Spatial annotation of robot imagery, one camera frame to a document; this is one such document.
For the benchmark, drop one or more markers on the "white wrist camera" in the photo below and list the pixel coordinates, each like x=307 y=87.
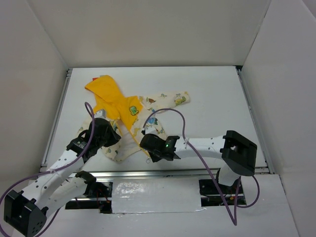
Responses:
x=149 y=130
x=100 y=114

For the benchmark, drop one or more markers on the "aluminium front rail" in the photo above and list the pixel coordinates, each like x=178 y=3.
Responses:
x=148 y=174

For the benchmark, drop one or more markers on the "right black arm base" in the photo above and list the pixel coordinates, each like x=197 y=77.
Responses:
x=207 y=188

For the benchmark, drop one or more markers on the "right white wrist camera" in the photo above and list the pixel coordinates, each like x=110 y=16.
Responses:
x=149 y=130

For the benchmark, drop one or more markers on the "yellow hooded dinosaur print jacket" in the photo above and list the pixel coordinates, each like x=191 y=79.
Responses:
x=129 y=115

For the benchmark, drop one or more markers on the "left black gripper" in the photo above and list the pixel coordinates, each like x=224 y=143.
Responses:
x=111 y=135

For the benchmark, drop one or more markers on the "white taped cover plate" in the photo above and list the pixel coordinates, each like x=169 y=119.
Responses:
x=156 y=195

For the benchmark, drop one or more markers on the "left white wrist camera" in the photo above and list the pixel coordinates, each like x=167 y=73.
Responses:
x=100 y=114

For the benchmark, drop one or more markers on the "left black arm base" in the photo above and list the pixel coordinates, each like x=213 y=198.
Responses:
x=102 y=193

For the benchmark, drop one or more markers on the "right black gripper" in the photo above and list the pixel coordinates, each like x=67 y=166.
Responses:
x=147 y=142

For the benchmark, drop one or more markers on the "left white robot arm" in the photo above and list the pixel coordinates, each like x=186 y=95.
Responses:
x=27 y=210

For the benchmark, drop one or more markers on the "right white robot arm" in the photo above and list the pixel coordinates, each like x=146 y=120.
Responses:
x=237 y=152

